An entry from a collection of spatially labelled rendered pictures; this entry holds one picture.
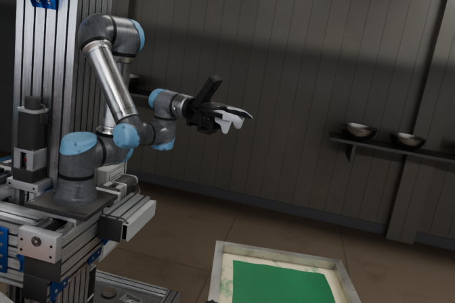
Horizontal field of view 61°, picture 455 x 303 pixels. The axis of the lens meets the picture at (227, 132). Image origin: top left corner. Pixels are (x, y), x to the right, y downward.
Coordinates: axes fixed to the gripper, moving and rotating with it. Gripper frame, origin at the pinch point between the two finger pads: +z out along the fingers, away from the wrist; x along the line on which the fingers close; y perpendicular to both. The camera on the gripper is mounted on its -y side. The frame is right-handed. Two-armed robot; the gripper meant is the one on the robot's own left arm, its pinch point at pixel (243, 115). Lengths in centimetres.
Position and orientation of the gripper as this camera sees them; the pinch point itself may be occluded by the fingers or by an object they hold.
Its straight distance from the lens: 108.5
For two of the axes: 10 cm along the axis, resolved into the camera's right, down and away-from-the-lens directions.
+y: -0.7, 9.4, 3.2
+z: 8.0, 2.5, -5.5
